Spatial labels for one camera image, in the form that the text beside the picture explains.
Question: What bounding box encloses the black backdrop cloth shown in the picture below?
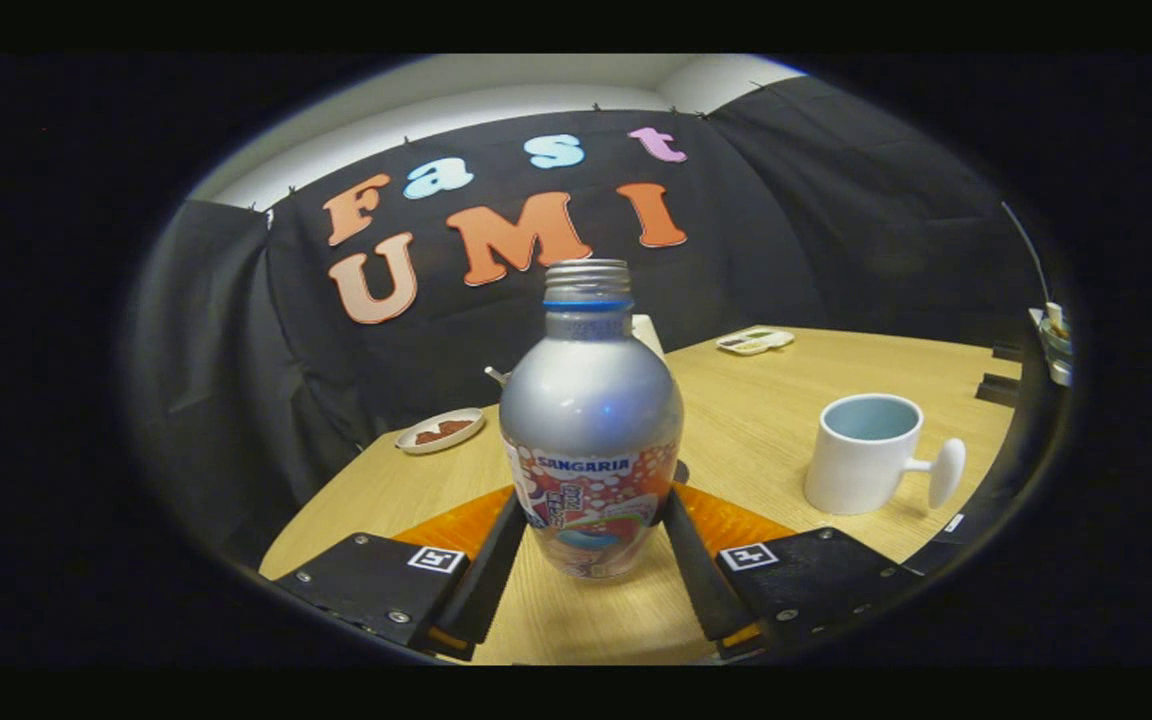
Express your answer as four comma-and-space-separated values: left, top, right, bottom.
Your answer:
126, 75, 1047, 571

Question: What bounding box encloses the silver juice bottle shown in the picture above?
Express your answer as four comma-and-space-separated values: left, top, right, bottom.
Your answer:
498, 258, 685, 581

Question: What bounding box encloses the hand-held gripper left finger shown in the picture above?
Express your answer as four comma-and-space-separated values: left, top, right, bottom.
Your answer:
274, 485, 529, 663

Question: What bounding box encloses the small round plate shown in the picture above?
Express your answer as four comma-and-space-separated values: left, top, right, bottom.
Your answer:
394, 407, 487, 456

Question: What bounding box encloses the white device on stand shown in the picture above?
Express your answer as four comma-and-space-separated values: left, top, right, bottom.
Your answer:
1028, 302, 1075, 389

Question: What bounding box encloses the wooden table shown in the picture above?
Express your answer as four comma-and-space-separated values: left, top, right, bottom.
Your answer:
258, 325, 1027, 666

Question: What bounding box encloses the white compartment tray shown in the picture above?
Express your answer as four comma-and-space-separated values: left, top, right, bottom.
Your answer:
716, 327, 795, 357

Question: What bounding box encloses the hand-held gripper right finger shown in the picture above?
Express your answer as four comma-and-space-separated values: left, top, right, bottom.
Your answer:
661, 483, 922, 661

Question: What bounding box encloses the white toaster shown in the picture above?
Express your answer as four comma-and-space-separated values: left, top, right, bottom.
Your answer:
631, 314, 667, 361

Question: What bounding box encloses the white cup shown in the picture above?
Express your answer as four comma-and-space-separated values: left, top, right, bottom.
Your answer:
803, 392, 967, 517

